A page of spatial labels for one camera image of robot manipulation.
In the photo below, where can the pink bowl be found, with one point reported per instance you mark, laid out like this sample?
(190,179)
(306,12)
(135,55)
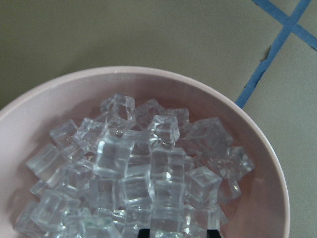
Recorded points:
(262,211)

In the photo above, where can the pile of ice cubes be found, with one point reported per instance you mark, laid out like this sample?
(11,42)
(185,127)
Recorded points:
(130,168)

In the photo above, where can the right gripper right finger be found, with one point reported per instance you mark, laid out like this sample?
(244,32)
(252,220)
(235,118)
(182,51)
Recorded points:
(213,234)

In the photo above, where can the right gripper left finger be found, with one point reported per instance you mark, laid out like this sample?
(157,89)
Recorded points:
(144,233)

